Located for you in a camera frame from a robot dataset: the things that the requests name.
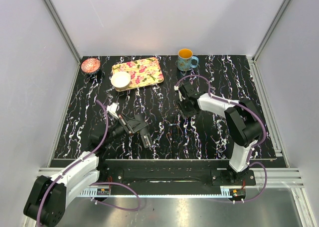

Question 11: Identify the cream white bowl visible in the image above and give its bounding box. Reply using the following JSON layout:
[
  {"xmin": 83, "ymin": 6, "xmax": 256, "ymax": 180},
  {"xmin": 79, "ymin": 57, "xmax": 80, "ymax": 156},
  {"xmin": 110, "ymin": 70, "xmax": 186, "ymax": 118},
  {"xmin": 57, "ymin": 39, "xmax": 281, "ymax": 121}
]
[{"xmin": 111, "ymin": 71, "xmax": 131, "ymax": 91}]

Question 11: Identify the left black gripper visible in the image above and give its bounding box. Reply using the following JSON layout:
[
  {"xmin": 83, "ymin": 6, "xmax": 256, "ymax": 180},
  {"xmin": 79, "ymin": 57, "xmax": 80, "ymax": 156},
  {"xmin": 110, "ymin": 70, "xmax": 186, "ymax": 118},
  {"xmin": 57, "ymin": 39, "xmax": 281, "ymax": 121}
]
[{"xmin": 103, "ymin": 113, "xmax": 148, "ymax": 146}]

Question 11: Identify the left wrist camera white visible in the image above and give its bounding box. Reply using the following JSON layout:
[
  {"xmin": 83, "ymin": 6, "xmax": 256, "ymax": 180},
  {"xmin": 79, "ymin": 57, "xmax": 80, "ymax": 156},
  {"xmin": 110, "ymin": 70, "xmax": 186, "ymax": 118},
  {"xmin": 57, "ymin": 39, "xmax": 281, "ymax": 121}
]
[{"xmin": 107, "ymin": 103, "xmax": 119, "ymax": 119}]

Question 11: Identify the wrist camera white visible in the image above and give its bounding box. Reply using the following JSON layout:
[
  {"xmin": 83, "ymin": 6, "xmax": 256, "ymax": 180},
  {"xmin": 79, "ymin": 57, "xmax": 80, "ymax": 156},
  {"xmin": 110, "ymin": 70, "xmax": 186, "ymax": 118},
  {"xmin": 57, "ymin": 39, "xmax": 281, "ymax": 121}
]
[
  {"xmin": 174, "ymin": 86, "xmax": 183, "ymax": 102},
  {"xmin": 107, "ymin": 103, "xmax": 119, "ymax": 119}
]

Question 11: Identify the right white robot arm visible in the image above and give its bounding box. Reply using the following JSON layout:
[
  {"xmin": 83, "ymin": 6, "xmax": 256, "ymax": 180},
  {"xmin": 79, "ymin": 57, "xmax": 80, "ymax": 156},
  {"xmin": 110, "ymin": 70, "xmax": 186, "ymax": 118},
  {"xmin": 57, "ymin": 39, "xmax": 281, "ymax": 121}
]
[{"xmin": 174, "ymin": 83, "xmax": 266, "ymax": 185}]

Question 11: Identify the left aluminium frame post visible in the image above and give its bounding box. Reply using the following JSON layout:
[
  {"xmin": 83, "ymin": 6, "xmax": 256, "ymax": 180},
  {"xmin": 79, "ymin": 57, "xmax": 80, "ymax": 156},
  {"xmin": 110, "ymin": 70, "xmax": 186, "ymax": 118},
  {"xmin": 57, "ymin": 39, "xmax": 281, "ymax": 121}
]
[{"xmin": 37, "ymin": 0, "xmax": 82, "ymax": 63}]

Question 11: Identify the aluminium frame post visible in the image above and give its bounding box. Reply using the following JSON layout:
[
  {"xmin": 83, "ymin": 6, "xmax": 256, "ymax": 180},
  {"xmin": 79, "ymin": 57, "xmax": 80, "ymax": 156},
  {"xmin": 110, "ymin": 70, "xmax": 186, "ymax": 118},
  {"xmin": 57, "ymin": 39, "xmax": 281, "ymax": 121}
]
[
  {"xmin": 37, "ymin": 0, "xmax": 82, "ymax": 63},
  {"xmin": 252, "ymin": 0, "xmax": 299, "ymax": 62}
]

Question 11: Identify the blue mug orange inside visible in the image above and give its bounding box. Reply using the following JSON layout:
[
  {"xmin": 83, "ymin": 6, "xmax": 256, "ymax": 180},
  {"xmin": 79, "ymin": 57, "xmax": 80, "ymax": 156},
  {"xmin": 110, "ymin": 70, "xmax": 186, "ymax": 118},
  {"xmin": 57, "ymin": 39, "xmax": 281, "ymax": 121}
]
[{"xmin": 177, "ymin": 48, "xmax": 199, "ymax": 72}]

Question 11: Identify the red patterned bowl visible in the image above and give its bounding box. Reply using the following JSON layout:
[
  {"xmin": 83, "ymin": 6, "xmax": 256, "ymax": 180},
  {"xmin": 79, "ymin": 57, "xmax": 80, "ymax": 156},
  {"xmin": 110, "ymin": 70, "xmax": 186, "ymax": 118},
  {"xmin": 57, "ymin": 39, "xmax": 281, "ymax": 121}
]
[{"xmin": 81, "ymin": 58, "xmax": 101, "ymax": 74}]

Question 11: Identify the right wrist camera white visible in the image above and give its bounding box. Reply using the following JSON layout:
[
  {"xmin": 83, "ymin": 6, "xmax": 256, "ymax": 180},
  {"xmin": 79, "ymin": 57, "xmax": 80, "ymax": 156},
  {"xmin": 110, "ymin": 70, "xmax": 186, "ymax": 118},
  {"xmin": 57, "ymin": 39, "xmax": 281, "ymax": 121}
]
[{"xmin": 174, "ymin": 86, "xmax": 183, "ymax": 102}]

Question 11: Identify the black remote control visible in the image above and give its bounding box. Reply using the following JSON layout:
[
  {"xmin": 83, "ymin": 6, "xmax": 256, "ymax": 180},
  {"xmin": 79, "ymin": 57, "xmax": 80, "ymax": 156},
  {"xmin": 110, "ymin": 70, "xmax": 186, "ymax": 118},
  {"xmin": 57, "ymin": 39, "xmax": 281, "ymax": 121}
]
[{"xmin": 135, "ymin": 113, "xmax": 153, "ymax": 148}]

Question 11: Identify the right aluminium frame post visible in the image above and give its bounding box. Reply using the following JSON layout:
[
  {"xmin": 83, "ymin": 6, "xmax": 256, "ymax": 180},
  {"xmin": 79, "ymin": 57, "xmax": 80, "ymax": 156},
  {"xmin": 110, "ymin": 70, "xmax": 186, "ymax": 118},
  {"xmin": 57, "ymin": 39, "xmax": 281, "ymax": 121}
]
[{"xmin": 252, "ymin": 0, "xmax": 299, "ymax": 62}]

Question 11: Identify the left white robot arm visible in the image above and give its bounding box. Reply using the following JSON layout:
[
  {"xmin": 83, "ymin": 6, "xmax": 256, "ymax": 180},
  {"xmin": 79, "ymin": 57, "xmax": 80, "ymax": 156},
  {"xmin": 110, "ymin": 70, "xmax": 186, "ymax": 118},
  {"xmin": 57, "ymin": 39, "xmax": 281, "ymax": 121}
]
[{"xmin": 23, "ymin": 114, "xmax": 152, "ymax": 227}]

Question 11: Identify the aluminium frame rail front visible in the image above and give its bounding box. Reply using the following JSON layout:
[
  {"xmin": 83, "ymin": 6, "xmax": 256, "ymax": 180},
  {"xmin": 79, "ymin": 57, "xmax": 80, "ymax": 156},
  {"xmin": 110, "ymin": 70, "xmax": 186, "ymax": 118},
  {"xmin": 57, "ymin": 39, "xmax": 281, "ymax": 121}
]
[{"xmin": 34, "ymin": 167, "xmax": 306, "ymax": 199}]

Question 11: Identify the floral rectangular tray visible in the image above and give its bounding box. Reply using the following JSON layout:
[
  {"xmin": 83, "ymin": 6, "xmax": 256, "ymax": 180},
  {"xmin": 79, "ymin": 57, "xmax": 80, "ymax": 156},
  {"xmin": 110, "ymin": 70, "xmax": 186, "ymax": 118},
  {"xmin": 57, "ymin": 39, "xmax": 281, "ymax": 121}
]
[{"xmin": 112, "ymin": 57, "xmax": 164, "ymax": 91}]

